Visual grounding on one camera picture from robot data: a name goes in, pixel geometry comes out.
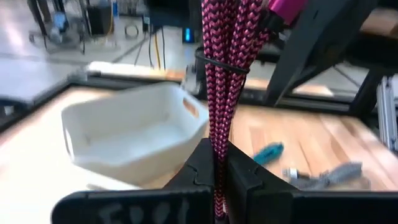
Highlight black cable ring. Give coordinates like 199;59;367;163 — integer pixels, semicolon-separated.
124;24;140;40

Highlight white plastic bin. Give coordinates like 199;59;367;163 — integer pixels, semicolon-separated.
60;82;210;188

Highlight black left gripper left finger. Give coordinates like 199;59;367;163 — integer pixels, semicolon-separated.
164;138;215;191

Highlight silver aluminium extrusion bars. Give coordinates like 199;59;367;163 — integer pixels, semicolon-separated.
375;73;398;154

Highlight yellow cable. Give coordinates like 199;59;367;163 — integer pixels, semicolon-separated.
153;26;162;71

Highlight teal braided USB cable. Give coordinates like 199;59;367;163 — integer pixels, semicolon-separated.
252;142;285;166

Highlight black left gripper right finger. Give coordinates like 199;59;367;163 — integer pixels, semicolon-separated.
226;141;295;224

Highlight grey braided USB cable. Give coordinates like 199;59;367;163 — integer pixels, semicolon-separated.
282;161;371;191

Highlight black floor fan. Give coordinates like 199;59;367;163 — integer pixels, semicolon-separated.
27;7;86;55

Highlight pink braided USB cable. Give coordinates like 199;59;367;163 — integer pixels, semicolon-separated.
195;0;308;223

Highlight black floor box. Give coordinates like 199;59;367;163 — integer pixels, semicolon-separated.
86;2;114;35

